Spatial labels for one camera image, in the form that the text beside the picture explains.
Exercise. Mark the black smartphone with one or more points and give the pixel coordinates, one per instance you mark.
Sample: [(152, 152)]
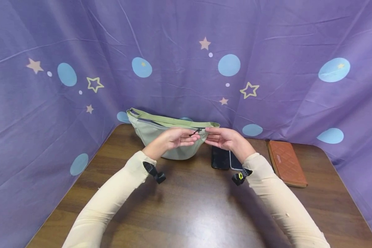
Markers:
[(220, 158)]

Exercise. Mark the person's right forearm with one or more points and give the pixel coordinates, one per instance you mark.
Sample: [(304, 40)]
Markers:
[(282, 203)]

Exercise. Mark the white-edged smartphone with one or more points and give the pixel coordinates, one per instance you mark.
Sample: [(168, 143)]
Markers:
[(235, 162)]

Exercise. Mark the person's left thumb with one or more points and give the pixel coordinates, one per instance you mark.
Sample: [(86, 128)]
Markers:
[(183, 130)]

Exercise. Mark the person's left hand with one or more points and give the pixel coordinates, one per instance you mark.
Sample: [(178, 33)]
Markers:
[(164, 142)]

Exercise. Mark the person's left index finger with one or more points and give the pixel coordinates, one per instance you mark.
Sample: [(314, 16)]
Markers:
[(190, 137)]

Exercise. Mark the black wrist band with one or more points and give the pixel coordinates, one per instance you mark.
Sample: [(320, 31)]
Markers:
[(155, 173), (240, 177)]

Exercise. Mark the person's right thumb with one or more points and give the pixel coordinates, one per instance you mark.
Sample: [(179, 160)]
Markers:
[(215, 130)]

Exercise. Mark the person's right fingers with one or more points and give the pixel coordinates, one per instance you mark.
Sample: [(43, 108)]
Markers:
[(215, 143)]

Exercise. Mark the person's right index finger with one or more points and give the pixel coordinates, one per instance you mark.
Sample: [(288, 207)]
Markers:
[(213, 136)]

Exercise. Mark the person's right hand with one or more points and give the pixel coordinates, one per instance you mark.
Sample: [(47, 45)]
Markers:
[(234, 141)]

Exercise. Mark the light green waist bag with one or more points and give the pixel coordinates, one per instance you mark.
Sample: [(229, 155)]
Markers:
[(150, 132)]

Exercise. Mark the brown quilted wallet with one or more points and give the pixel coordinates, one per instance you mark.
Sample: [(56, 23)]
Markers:
[(286, 163)]

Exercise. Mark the person's left fingers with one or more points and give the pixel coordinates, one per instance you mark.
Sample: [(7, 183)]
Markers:
[(184, 144)]

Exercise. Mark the person's left forearm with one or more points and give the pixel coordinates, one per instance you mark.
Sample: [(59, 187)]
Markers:
[(111, 199)]

